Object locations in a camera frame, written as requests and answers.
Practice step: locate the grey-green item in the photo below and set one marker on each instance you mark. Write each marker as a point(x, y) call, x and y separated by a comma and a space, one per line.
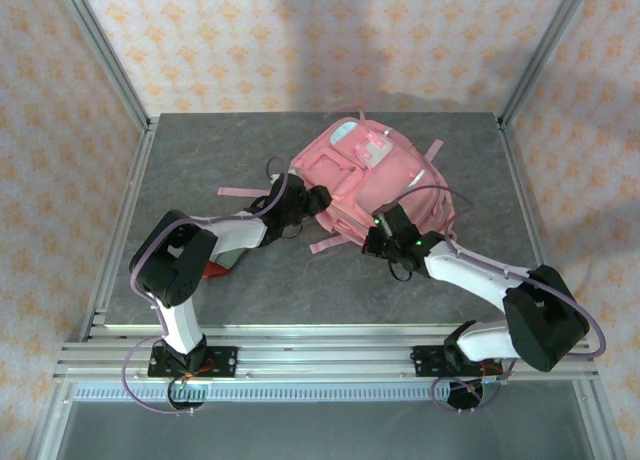
point(230, 259)

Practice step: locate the pink backpack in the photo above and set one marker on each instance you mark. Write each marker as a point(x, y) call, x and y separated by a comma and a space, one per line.
point(385, 185)

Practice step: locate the red item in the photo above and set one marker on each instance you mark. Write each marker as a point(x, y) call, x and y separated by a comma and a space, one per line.
point(215, 272)

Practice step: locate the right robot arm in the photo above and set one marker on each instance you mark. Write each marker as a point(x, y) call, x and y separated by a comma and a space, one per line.
point(465, 270)

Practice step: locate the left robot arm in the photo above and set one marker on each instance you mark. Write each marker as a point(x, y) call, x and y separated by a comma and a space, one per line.
point(230, 232)

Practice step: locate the small circuit board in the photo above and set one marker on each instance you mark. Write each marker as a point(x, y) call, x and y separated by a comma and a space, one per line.
point(492, 386)
point(187, 390)

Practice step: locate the orange patterned backdrop cloth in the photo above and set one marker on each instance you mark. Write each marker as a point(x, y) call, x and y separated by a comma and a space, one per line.
point(320, 40)

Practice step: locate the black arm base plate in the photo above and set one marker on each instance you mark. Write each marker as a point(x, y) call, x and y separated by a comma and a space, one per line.
point(425, 362)
point(225, 362)

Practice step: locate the aluminium side rail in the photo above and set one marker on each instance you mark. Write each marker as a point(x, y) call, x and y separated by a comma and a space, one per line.
point(525, 215)
point(136, 180)

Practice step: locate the aluminium cross rail beam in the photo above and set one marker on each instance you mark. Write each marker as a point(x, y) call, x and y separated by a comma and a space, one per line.
point(320, 360)

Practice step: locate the aluminium upright post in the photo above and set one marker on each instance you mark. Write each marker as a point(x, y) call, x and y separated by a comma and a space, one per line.
point(100, 50)
point(547, 50)

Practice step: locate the aluminium lower frame leg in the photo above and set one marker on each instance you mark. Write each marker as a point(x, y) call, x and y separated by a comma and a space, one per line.
point(597, 420)
point(50, 420)

